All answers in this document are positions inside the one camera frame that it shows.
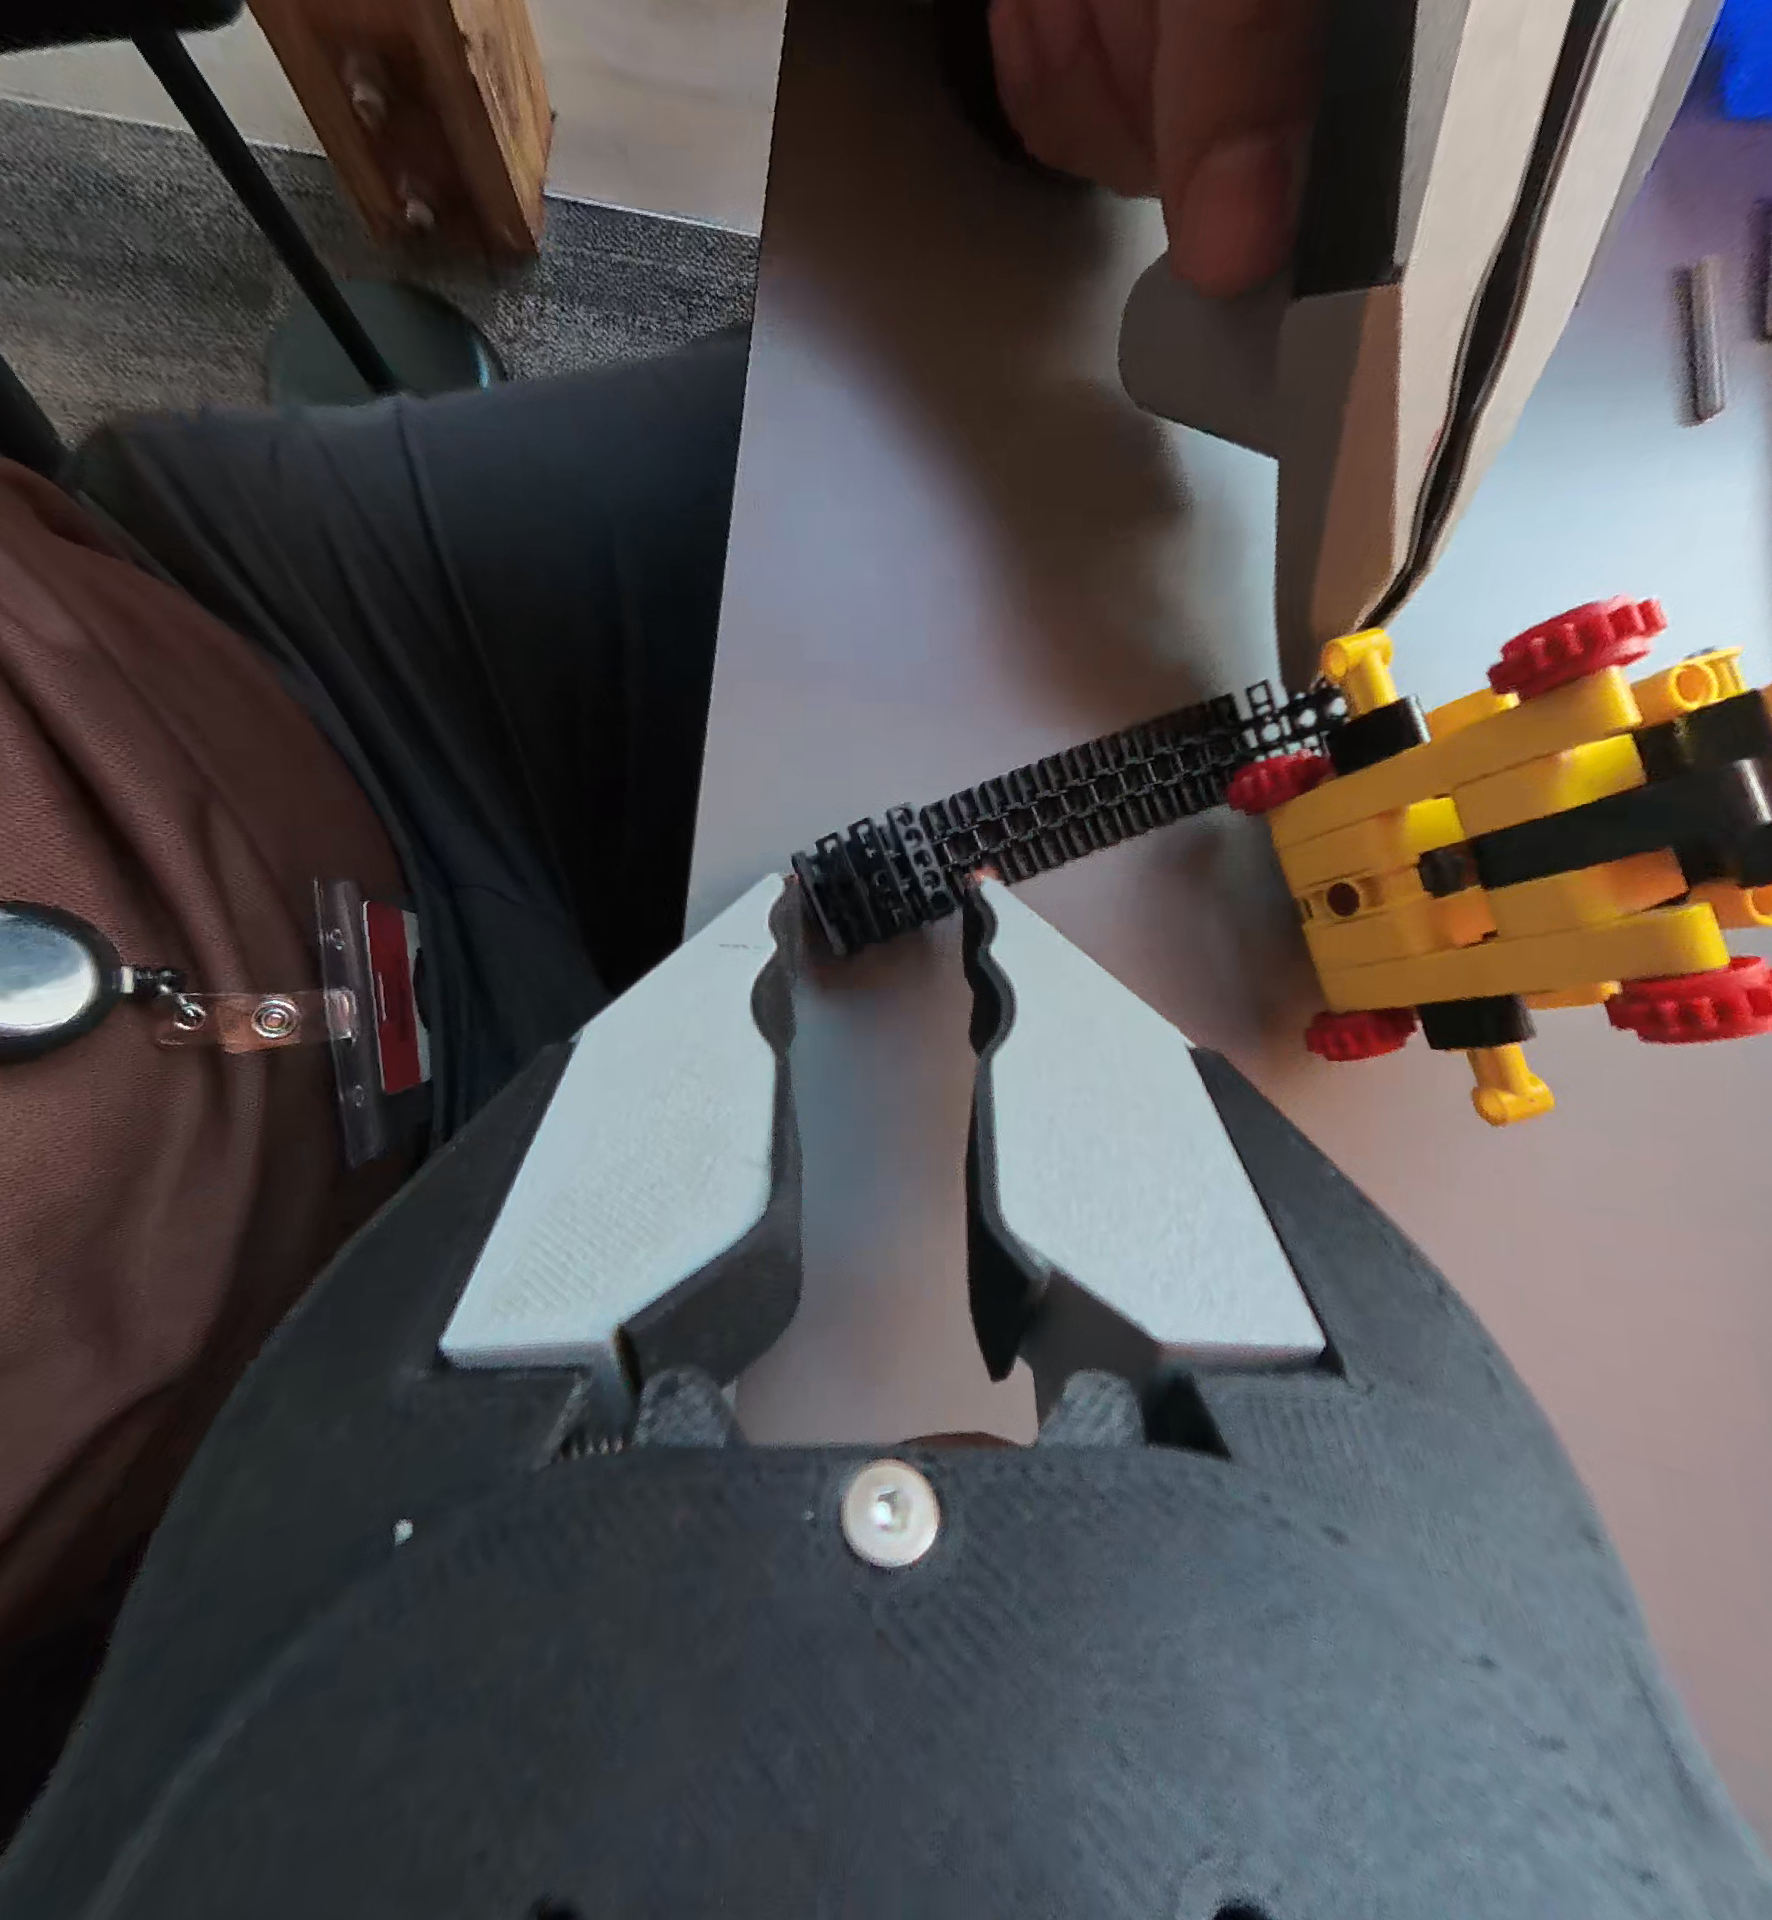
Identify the black lego track chain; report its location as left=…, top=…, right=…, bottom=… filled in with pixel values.
left=791, top=675, right=1356, bottom=961

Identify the person's brown shirt torso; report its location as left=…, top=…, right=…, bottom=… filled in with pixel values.
left=0, top=451, right=446, bottom=1653

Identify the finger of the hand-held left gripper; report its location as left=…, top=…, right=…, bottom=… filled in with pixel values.
left=1389, top=0, right=1727, bottom=621
left=1124, top=0, right=1585, bottom=651

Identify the person's left hand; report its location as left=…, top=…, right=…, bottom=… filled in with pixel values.
left=989, top=0, right=1315, bottom=299

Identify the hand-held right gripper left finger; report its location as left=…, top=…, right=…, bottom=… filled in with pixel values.
left=442, top=874, right=809, bottom=1398

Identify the yellow lego vehicle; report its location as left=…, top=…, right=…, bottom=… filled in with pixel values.
left=1226, top=597, right=1772, bottom=1131

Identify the clear badge holder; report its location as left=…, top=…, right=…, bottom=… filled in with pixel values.
left=152, top=878, right=433, bottom=1176

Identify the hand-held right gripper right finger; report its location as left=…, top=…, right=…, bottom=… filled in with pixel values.
left=961, top=878, right=1333, bottom=1414

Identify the black chair frame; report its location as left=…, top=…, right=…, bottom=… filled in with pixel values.
left=0, top=0, right=510, bottom=481

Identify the wooden table leg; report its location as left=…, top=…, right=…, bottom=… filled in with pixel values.
left=246, top=0, right=558, bottom=270

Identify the person's dark trousers leg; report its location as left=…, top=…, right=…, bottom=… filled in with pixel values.
left=68, top=322, right=756, bottom=1150

